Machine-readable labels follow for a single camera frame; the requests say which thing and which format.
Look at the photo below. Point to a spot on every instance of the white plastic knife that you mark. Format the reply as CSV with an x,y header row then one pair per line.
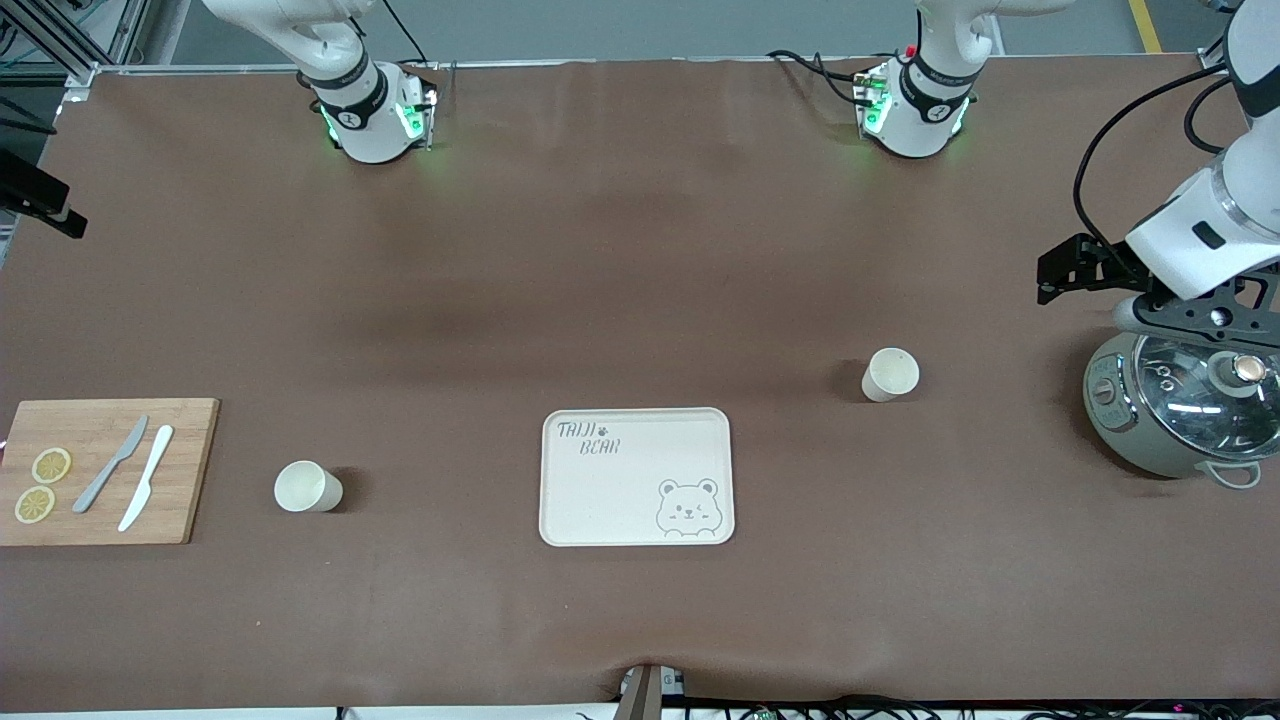
x,y
148,475

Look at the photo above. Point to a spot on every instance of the cream bear print tray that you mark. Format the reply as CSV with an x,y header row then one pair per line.
x,y
630,500

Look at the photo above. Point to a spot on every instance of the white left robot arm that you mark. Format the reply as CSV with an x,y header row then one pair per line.
x,y
1195,235

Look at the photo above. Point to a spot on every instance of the glass pot lid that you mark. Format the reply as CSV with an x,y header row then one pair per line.
x,y
1190,385

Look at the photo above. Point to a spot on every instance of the grey plastic knife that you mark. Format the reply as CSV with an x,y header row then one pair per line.
x,y
105,470

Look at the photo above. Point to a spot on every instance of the aluminium frame post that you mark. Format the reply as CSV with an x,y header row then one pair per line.
x,y
70,35

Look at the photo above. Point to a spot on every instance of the wooden cutting board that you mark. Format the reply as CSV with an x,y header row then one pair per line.
x,y
190,480

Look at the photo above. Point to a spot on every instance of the lemon slice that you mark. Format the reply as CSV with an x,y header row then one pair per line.
x,y
35,505
51,465

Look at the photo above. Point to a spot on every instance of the white IKEA cup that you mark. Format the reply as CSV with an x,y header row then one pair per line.
x,y
890,375
300,487

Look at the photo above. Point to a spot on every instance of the grey-green electric pot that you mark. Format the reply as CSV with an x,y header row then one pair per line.
x,y
1120,420

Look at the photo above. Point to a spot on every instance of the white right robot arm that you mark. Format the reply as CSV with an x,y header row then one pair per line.
x,y
370,130

